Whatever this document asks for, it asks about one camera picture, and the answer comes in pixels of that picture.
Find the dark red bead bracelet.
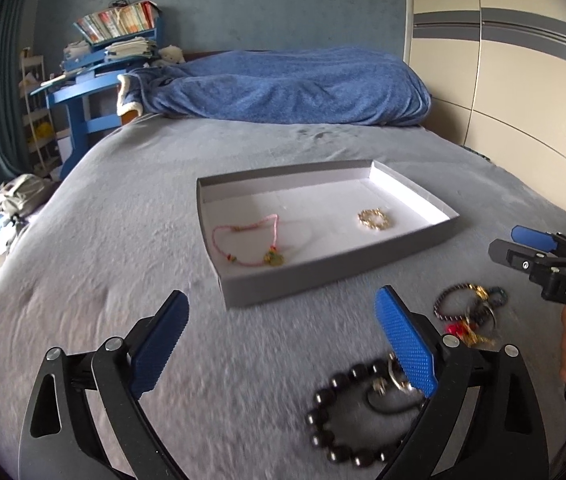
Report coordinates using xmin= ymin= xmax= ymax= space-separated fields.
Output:
xmin=432 ymin=283 xmax=487 ymax=326

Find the red gold charm bracelet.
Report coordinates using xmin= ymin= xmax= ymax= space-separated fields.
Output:
xmin=443 ymin=284 xmax=497 ymax=348

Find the large black bead bracelet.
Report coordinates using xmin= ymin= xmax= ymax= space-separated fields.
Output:
xmin=304 ymin=362 xmax=414 ymax=468

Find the black hair tie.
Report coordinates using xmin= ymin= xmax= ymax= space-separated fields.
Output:
xmin=366 ymin=378 xmax=427 ymax=416

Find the silver ring bangle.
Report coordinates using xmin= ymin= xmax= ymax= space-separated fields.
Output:
xmin=370 ymin=352 xmax=416 ymax=396

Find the grey cardboard tray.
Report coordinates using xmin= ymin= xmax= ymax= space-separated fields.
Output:
xmin=196 ymin=159 xmax=459 ymax=309

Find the white wardrobe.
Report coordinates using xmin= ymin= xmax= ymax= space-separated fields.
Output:
xmin=405 ymin=0 xmax=566 ymax=210

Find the grey bag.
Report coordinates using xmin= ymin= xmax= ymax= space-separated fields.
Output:
xmin=0 ymin=174 xmax=58 ymax=218

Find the white shelf rack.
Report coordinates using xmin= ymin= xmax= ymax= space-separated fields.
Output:
xmin=18 ymin=47 xmax=62 ymax=179

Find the blue desk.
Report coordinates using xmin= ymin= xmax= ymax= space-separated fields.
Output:
xmin=34 ymin=14 xmax=162 ymax=180

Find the blue blanket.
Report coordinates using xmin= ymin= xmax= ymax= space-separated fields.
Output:
xmin=117 ymin=47 xmax=432 ymax=127

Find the white plush toy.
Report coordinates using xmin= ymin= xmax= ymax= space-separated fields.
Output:
xmin=158 ymin=44 xmax=185 ymax=64

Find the stack of papers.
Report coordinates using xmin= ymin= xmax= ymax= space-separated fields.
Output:
xmin=104 ymin=37 xmax=157 ymax=62

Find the row of books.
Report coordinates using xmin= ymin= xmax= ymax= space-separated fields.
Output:
xmin=74 ymin=0 xmax=161 ymax=46

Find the gold pearl bracelet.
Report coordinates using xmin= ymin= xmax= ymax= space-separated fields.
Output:
xmin=356 ymin=207 xmax=395 ymax=232

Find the pink string bracelet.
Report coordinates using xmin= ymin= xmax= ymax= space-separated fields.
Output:
xmin=211 ymin=212 xmax=286 ymax=268

